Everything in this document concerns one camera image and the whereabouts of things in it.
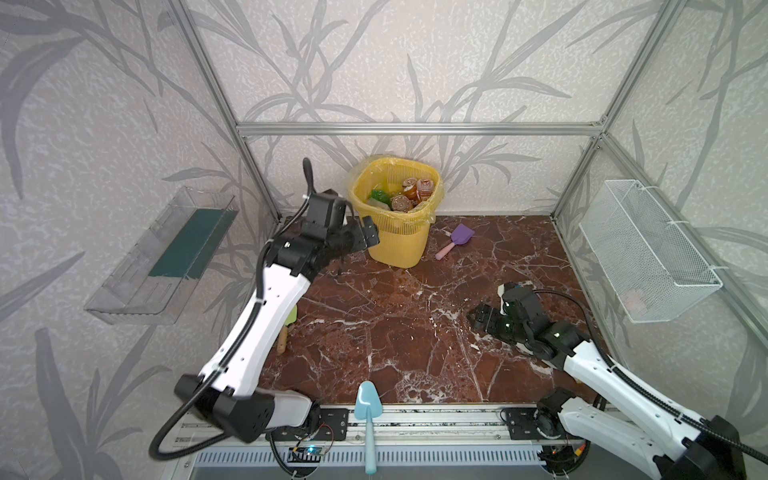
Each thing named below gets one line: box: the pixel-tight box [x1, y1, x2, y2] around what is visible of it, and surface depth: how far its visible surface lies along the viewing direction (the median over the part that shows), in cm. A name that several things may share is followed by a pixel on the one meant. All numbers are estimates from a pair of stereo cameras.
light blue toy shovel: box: [354, 380, 383, 475], surface depth 78 cm
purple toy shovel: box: [435, 223, 475, 261], surface depth 116 cm
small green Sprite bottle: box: [370, 188, 392, 205], surface depth 101 cm
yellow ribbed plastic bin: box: [350, 158, 443, 269], surface depth 95 cm
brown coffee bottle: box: [390, 195, 415, 213], surface depth 90 cm
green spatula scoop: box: [277, 304, 298, 354], surface depth 88 cm
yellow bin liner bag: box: [348, 156, 444, 225], surface depth 96 cm
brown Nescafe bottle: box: [402, 177, 421, 203], surface depth 100 cm
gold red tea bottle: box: [416, 178, 435, 201], surface depth 94 cm
